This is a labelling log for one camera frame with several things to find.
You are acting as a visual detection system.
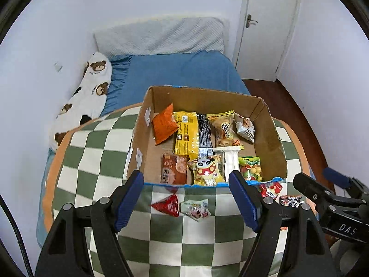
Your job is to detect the cardboard box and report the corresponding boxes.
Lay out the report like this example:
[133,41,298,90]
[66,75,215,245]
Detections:
[126,85,288,189]

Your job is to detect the yellow panda snack bag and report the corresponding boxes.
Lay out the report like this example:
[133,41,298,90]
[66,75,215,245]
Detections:
[187,154,227,187]

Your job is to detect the yellow snack packet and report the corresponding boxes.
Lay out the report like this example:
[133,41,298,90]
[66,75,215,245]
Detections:
[172,111,200,161]

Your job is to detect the yellow biscuit ball bag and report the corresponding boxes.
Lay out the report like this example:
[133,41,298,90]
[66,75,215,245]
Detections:
[206,110,244,151]

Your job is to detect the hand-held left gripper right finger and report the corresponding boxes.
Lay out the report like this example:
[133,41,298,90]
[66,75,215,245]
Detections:
[228,170,338,277]

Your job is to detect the green white checkered mat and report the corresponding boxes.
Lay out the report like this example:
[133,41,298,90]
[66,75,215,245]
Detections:
[42,104,312,277]

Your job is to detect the bed with blue sheet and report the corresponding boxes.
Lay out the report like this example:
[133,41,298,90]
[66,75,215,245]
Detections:
[36,50,251,234]

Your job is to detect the long red snack packet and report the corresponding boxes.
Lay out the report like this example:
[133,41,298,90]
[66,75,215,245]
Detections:
[258,181,283,199]

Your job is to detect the black cable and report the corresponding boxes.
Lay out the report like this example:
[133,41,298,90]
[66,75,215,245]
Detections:
[0,193,33,277]

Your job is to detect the small red triangular snack packet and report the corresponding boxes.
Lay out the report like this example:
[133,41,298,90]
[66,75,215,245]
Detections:
[150,193,180,217]

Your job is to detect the white door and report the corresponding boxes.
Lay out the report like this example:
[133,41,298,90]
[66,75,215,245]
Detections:
[232,0,303,81]

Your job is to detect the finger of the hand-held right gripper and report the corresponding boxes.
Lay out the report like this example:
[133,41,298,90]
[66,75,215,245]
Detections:
[323,167,369,198]
[293,172,361,208]

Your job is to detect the white bear print pillow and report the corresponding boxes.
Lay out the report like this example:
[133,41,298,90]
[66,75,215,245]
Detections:
[48,52,113,152]

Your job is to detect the white orange panda snack bag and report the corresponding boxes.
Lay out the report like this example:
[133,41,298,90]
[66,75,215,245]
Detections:
[279,195,303,209]

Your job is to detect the green candy bag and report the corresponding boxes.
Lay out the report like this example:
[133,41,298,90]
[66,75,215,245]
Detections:
[238,156,264,182]

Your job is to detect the black snack packet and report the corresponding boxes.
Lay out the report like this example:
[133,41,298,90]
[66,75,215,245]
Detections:
[197,113,214,158]

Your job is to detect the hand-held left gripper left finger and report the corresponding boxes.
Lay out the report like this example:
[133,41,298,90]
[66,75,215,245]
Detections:
[35,170,145,277]

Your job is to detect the small white green snack packet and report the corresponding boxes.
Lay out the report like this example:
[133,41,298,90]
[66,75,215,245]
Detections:
[179,199,209,222]

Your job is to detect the brown snack packet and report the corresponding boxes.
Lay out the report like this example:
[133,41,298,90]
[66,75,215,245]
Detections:
[160,154,190,184]

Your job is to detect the plain white snack packet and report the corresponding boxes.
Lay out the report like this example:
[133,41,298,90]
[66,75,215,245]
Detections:
[213,147,241,174]

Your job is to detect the orange snack packet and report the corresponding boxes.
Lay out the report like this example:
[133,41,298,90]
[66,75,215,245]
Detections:
[151,103,179,146]

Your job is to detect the white cookie snack packet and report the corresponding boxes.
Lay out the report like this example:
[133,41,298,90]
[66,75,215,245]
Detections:
[233,112,256,143]

